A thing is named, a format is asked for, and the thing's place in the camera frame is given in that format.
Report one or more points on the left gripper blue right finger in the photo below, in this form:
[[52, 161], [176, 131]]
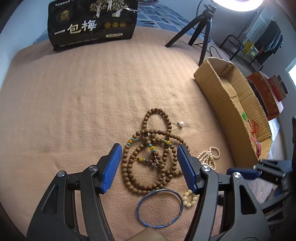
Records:
[[191, 169]]

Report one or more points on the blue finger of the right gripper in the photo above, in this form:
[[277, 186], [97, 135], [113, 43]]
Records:
[[249, 174]]

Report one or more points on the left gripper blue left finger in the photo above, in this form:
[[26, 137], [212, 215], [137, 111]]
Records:
[[108, 167]]

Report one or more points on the white pearl stud earring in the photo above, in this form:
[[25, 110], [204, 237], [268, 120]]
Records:
[[180, 123]]

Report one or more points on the brown cardboard box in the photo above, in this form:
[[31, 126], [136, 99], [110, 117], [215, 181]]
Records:
[[237, 109]]

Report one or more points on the orange patterned box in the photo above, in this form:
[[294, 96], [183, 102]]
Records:
[[264, 91]]

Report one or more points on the tan bed blanket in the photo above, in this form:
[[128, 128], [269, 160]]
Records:
[[64, 110]]

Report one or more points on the red book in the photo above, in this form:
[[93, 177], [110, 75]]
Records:
[[278, 86]]

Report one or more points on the window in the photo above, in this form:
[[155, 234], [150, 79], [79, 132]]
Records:
[[291, 72]]

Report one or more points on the black metal rack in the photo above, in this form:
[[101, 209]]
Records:
[[257, 42]]

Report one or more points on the black snack bag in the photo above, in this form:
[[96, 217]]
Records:
[[77, 23]]

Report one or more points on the black tripod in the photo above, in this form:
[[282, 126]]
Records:
[[203, 21]]

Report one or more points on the bright ring light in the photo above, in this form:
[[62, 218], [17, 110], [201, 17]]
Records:
[[241, 6]]

